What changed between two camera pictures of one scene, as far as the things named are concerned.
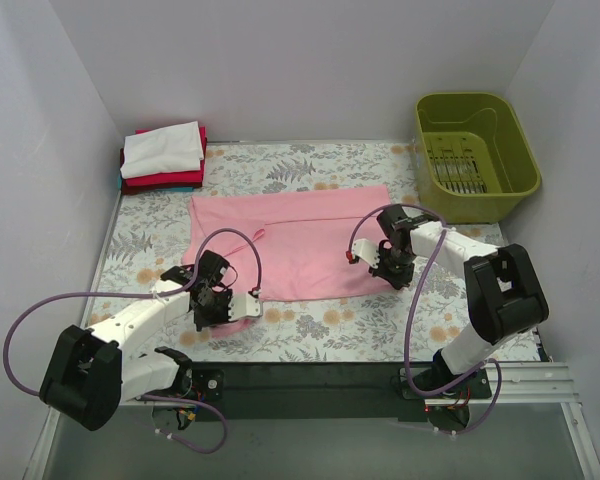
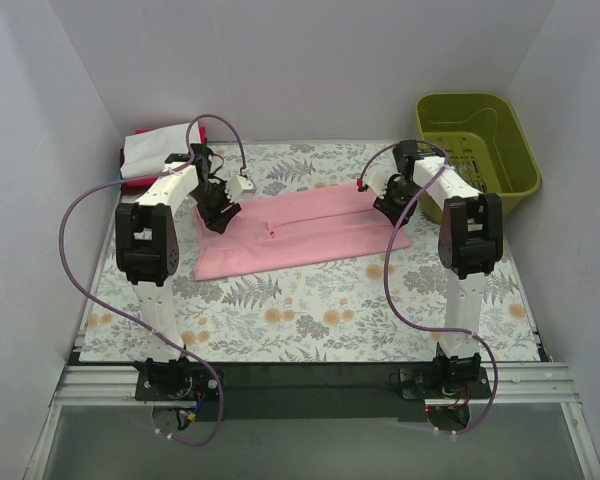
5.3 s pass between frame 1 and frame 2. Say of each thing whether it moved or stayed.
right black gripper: moved
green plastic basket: stayed
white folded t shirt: stayed
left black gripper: moved
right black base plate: stayed
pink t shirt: moved
